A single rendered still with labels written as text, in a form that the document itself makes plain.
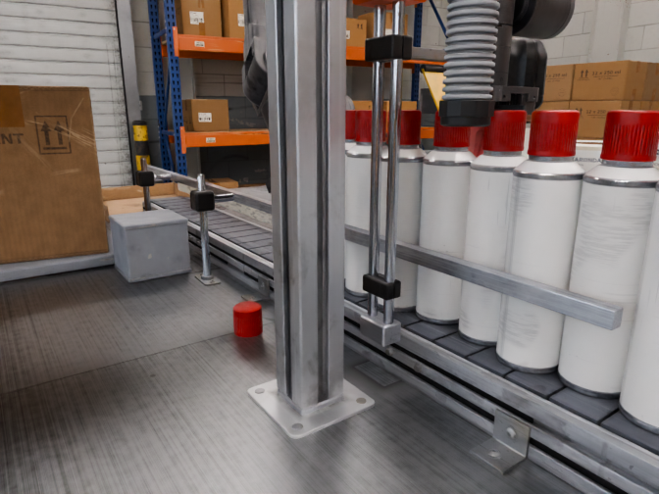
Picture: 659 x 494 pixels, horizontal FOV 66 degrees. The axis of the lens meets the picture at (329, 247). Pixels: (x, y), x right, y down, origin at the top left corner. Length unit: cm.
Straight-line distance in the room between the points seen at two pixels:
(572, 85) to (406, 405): 372
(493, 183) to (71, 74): 439
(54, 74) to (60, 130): 379
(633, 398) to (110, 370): 46
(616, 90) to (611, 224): 356
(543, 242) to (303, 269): 18
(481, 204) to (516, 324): 10
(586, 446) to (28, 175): 81
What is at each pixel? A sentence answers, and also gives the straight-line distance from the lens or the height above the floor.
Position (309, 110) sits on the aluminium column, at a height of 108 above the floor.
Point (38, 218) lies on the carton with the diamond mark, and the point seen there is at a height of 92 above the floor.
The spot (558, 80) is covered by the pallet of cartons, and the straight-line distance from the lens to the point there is 413.
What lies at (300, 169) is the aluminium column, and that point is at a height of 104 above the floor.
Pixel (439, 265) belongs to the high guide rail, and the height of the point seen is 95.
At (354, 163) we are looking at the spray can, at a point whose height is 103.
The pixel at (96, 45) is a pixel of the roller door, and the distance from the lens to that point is 472.
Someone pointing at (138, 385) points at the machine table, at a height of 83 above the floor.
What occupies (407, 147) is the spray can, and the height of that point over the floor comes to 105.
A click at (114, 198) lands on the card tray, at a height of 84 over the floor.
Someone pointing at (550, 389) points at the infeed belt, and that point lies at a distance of 43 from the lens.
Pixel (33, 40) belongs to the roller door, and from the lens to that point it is 469.
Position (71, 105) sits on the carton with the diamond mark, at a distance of 90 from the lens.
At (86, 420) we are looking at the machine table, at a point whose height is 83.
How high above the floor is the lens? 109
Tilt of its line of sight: 15 degrees down
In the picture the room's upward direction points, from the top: straight up
